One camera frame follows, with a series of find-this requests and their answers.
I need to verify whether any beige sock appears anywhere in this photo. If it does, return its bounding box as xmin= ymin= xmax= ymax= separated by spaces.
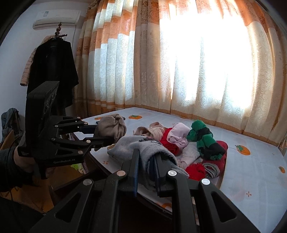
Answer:
xmin=93 ymin=114 xmax=126 ymax=150

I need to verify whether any small red sock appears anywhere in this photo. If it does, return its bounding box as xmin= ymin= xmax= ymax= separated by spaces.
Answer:
xmin=185 ymin=163 xmax=205 ymax=181

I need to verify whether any grey printed sock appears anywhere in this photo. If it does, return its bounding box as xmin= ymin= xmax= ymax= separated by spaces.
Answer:
xmin=107 ymin=135 xmax=189 ymax=191

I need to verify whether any pink dotted underwear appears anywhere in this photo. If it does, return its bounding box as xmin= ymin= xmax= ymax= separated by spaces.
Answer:
xmin=177 ymin=142 xmax=203 ymax=170

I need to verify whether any green underwear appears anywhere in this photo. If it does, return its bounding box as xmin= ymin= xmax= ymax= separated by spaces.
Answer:
xmin=186 ymin=120 xmax=226 ymax=161

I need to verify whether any bright red underwear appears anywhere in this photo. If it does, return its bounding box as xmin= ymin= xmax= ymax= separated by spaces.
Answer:
xmin=160 ymin=128 xmax=180 ymax=156

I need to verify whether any mauve smooth underwear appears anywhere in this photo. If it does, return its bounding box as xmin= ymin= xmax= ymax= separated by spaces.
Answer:
xmin=167 ymin=122 xmax=190 ymax=150

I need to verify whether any beige pink underwear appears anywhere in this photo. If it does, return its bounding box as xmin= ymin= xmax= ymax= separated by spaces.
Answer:
xmin=133 ymin=122 xmax=166 ymax=141

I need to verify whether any person's left forearm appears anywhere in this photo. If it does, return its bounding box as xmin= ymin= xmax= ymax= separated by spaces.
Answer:
xmin=1 ymin=147 xmax=36 ymax=192

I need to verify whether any person's left hand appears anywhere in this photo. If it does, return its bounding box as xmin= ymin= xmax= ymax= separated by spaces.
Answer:
xmin=13 ymin=146 xmax=35 ymax=169

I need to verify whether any dark bag on floor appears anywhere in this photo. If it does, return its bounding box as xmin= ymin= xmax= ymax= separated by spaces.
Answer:
xmin=1 ymin=108 xmax=23 ymax=143

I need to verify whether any shallow cardboard box tray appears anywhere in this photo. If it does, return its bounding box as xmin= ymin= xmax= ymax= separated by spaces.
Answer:
xmin=107 ymin=136 xmax=213 ymax=190

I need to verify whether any black hanging jacket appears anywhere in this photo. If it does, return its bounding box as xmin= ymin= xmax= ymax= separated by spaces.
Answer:
xmin=27 ymin=39 xmax=79 ymax=116

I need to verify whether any wooden coat rack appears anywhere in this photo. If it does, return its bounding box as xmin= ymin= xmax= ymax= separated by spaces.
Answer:
xmin=54 ymin=22 xmax=68 ymax=39

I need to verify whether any curtain tassel tieback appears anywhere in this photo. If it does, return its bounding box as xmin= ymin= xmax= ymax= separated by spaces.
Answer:
xmin=278 ymin=133 xmax=287 ymax=156

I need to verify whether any orange cream patterned curtain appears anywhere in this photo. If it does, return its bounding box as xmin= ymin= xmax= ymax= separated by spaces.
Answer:
xmin=74 ymin=1 xmax=286 ymax=146

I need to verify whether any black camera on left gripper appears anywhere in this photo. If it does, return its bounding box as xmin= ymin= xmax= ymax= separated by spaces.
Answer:
xmin=25 ymin=81 xmax=59 ymax=147

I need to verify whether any white wall air conditioner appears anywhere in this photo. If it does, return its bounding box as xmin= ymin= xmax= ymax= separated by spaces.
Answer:
xmin=33 ymin=9 xmax=81 ymax=29

